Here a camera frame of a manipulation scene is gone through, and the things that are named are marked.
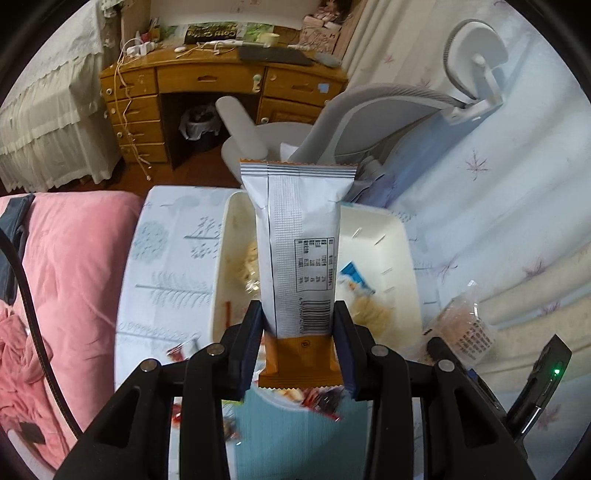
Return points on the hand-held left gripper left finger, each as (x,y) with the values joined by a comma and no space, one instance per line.
(251,334)

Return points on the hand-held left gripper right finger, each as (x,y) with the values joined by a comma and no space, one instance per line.
(346,341)

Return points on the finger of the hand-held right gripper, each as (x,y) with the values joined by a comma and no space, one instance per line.
(443,353)

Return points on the clear brown bread packet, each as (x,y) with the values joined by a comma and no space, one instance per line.
(466,323)

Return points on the clear yellow cracker packet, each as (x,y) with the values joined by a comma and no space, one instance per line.
(369,309)
(247,267)

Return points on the white plastic storage bin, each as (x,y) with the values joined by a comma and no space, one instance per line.
(392,258)

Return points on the white orange snack bar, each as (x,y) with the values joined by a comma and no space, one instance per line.
(295,221)

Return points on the white packet of red dates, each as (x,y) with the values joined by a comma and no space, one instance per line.
(323,404)

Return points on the red candy packet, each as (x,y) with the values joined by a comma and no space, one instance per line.
(182,350)

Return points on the teal striped cloth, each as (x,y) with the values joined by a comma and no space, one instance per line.
(286,443)

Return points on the white leaf print curtain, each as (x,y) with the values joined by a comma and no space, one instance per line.
(508,207)

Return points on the pink blanket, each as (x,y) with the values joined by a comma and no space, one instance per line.
(78,258)

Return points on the black bin with bag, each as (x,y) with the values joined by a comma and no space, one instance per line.
(201,129)

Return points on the grey office chair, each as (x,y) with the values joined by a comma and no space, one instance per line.
(369,120)

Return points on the pink towel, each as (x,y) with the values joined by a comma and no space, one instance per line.
(18,360)

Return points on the wooden desk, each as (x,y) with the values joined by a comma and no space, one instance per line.
(184,87)

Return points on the navy cloth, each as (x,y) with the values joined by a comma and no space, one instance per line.
(14,230)

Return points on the black keyboard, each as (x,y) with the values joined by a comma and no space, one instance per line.
(272,55)

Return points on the green black book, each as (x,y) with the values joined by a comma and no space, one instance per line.
(214,33)

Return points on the white power strip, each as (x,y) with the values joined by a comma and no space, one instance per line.
(141,48)

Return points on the patterned cardboard box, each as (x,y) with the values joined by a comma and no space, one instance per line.
(323,32)

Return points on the white lace cover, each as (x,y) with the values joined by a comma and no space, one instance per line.
(46,92)

